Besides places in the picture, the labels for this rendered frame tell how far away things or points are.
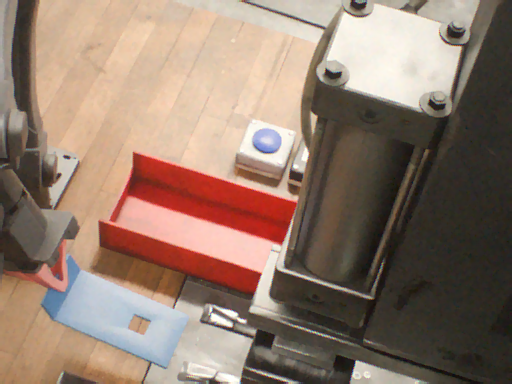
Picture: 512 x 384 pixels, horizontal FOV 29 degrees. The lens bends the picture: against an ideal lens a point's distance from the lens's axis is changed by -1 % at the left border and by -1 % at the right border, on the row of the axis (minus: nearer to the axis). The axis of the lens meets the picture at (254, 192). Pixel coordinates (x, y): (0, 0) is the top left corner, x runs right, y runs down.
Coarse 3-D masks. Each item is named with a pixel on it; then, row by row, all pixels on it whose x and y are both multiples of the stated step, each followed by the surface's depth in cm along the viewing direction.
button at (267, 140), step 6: (258, 132) 136; (264, 132) 136; (270, 132) 136; (276, 132) 136; (258, 138) 135; (264, 138) 135; (270, 138) 135; (276, 138) 135; (258, 144) 134; (264, 144) 134; (270, 144) 135; (276, 144) 135; (264, 150) 134; (270, 150) 134; (276, 150) 135
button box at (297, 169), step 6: (300, 144) 136; (300, 150) 135; (306, 150) 135; (294, 156) 135; (300, 156) 135; (306, 156) 135; (294, 162) 134; (300, 162) 134; (294, 168) 133; (300, 168) 134; (294, 174) 134; (300, 174) 133; (288, 180) 136; (294, 180) 135; (300, 180) 134
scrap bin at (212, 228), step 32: (160, 160) 128; (128, 192) 131; (160, 192) 132; (192, 192) 132; (224, 192) 129; (256, 192) 127; (128, 224) 129; (160, 224) 129; (192, 224) 130; (224, 224) 130; (256, 224) 131; (288, 224) 131; (160, 256) 124; (192, 256) 122; (224, 256) 127; (256, 256) 128
